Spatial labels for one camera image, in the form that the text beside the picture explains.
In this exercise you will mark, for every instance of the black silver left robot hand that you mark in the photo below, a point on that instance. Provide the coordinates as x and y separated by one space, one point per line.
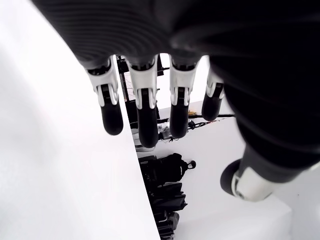
200 30

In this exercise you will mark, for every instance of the black metal rack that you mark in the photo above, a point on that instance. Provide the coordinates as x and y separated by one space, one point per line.
125 82

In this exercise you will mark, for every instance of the black backpack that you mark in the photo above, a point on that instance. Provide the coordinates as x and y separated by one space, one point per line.
172 167

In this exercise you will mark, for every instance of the stacked black equipment bags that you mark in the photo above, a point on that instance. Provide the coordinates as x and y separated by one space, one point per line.
165 200

